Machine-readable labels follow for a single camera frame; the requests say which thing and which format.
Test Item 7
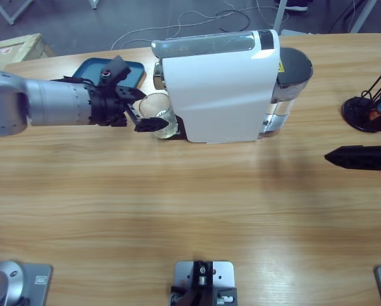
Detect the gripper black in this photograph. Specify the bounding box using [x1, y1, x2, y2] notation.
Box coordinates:
[89, 84, 168, 133]

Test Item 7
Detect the clear drinking glass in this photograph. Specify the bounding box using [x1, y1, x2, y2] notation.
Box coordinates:
[138, 92, 178, 140]

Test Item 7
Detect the grey coffee machine lever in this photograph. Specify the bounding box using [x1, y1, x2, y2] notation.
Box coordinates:
[151, 31, 261, 60]

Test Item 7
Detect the white capsule coffee machine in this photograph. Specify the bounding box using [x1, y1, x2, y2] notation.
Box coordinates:
[152, 29, 281, 144]

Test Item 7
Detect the black capsule holder stand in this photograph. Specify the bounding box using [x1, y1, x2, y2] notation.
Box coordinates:
[341, 57, 381, 133]

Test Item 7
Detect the black drip tray metal grid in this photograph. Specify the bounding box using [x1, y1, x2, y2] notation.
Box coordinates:
[152, 116, 187, 141]

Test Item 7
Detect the blue plastic tray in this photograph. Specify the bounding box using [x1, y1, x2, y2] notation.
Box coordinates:
[72, 57, 146, 89]

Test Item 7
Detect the white metal table leg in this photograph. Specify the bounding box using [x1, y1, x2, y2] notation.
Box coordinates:
[275, 0, 289, 33]
[349, 0, 378, 34]

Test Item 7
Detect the clear water tank black lid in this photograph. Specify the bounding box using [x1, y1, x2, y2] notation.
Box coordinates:
[262, 47, 314, 138]

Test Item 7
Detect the wooden crate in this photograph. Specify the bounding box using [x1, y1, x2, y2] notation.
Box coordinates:
[0, 33, 56, 70]

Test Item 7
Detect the dark shoe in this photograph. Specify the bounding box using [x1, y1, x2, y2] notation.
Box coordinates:
[287, 0, 308, 12]

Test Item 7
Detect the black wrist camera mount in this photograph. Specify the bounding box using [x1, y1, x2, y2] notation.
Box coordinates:
[99, 55, 130, 89]

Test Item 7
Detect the white floor cable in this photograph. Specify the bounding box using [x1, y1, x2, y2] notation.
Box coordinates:
[110, 0, 284, 52]

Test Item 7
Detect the black floor cable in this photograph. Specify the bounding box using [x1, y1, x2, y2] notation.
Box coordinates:
[215, 9, 251, 33]

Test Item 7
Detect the white metal frame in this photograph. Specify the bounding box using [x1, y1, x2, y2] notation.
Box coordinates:
[0, 0, 35, 26]

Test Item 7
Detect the white block with dark post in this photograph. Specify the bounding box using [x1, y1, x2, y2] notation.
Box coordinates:
[170, 260, 238, 306]

